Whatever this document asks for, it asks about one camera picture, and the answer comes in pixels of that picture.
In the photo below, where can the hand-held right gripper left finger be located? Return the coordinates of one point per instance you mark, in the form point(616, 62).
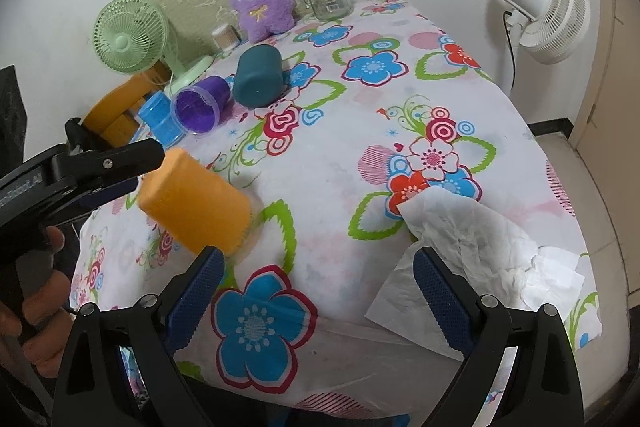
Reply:
point(197, 292)

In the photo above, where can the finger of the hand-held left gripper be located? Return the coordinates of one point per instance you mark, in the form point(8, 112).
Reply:
point(107, 197)
point(115, 159)

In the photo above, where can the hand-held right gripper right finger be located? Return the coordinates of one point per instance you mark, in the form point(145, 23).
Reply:
point(440, 297)

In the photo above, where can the orange cup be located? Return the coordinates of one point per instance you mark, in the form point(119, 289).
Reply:
point(200, 207)

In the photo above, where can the blue cup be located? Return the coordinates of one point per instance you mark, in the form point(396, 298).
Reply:
point(162, 119)

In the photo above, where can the purple cup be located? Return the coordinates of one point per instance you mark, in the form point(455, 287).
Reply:
point(200, 107)

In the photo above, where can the teal cup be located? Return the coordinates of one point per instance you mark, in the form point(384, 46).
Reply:
point(257, 77)

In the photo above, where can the person's left hand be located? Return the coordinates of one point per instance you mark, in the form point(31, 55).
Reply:
point(47, 307)

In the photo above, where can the orange wooden chair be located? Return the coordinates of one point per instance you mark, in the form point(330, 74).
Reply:
point(117, 99)

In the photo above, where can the crumpled white tissue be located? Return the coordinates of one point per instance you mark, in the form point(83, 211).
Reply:
point(465, 227)

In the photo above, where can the dark cloth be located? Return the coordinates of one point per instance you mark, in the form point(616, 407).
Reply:
point(10, 107)

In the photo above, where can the green desk fan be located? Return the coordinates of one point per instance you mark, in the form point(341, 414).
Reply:
point(127, 37)

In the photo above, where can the floral tablecloth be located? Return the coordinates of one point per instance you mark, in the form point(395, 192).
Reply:
point(340, 187)

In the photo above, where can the cotton swab container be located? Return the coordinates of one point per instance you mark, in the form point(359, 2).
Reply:
point(226, 39)

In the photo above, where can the purple plush toy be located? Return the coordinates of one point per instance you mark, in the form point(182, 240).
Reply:
point(260, 7)

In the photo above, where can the beige door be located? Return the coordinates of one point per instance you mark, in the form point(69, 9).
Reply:
point(615, 57)

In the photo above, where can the white standing fan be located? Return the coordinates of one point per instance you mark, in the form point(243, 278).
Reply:
point(550, 17)

